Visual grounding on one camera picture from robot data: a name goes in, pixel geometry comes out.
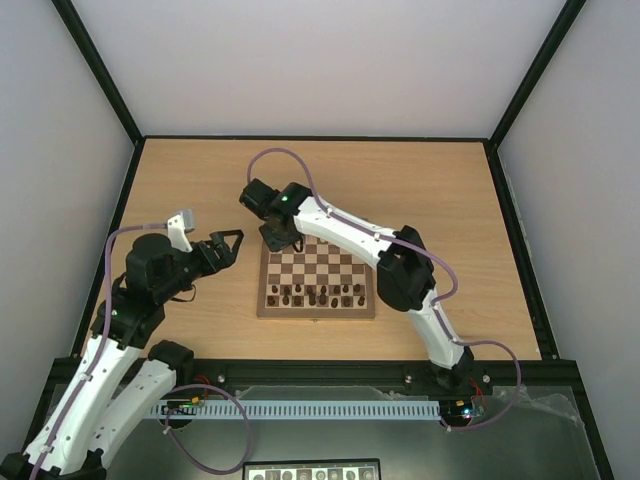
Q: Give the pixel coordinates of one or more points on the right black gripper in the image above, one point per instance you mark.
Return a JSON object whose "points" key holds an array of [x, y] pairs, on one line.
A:
{"points": [[279, 236]]}

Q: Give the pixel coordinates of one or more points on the dark chess pieces front row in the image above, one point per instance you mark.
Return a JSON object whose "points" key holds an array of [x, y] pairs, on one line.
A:
{"points": [[317, 301]]}

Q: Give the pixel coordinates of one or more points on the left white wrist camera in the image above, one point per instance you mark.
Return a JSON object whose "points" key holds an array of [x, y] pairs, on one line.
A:
{"points": [[178, 226]]}

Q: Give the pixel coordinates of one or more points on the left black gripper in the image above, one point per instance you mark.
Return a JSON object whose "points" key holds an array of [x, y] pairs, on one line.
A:
{"points": [[226, 258]]}

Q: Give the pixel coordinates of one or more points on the wooden chess board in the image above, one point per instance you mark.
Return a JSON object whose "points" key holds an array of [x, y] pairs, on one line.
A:
{"points": [[314, 280]]}

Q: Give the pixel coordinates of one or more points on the left controller board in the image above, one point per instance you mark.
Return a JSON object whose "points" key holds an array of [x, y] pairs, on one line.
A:
{"points": [[181, 406]]}

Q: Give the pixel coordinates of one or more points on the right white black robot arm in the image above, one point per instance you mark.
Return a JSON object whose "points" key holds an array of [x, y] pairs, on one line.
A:
{"points": [[405, 278]]}

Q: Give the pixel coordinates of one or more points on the dark chess pieces back row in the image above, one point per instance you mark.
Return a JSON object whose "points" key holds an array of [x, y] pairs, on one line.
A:
{"points": [[329, 290]]}

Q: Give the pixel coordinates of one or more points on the light blue cable duct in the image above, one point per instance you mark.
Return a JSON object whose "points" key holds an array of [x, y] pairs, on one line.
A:
{"points": [[319, 410]]}

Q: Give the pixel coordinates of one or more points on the right controller board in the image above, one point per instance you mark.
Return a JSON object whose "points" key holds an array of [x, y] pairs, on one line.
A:
{"points": [[466, 409]]}

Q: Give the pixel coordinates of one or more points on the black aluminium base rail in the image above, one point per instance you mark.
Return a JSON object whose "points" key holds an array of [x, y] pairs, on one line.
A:
{"points": [[406, 377]]}

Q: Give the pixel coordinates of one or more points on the printed reference sheet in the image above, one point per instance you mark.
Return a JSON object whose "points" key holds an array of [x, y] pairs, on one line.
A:
{"points": [[362, 469]]}

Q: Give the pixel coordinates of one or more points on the dark chess pieces row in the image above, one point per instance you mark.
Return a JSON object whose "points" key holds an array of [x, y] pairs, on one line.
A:
{"points": [[329, 290], [317, 301]]}

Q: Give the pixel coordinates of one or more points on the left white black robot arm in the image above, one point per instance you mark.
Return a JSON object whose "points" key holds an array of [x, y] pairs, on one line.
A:
{"points": [[96, 414]]}

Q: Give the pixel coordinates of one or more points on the controller board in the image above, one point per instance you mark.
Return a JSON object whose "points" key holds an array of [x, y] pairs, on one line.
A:
{"points": [[466, 409], [181, 406]]}

